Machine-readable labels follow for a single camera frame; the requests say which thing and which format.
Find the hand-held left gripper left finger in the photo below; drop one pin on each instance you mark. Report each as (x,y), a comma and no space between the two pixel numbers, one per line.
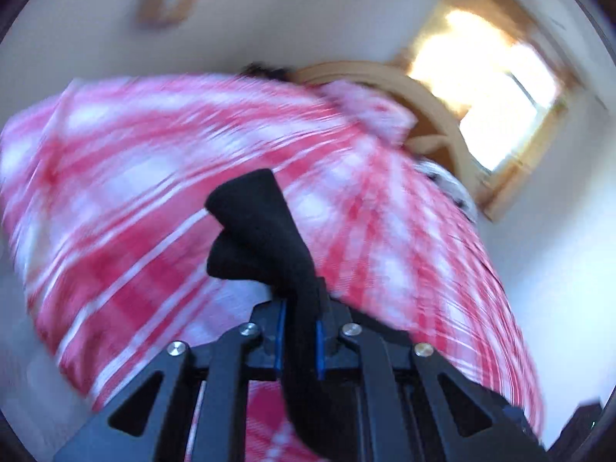
(280,341)

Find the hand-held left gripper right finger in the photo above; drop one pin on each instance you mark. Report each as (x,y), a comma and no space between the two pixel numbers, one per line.
(319,346)

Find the black pants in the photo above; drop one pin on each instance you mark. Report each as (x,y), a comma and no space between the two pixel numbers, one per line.
(260,231)

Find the grey patterned pillow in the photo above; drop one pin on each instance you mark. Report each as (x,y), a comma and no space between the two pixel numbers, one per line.
(447,183)

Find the red plaid bedsheet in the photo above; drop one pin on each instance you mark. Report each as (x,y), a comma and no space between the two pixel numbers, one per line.
(144,178)

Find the cream wooden headboard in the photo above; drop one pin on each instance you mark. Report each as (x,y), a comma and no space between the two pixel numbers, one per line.
(423,127)

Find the dark cloth beside bed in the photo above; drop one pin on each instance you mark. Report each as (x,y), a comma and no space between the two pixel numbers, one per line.
(264,70)

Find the dark object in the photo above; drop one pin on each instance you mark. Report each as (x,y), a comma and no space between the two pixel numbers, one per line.
(580,433)

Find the window behind headboard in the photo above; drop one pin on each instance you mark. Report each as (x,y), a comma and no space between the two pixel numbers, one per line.
(495,106)

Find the sunlit yellow curtain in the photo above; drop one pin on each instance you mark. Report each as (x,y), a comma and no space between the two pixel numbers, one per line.
(433,38)

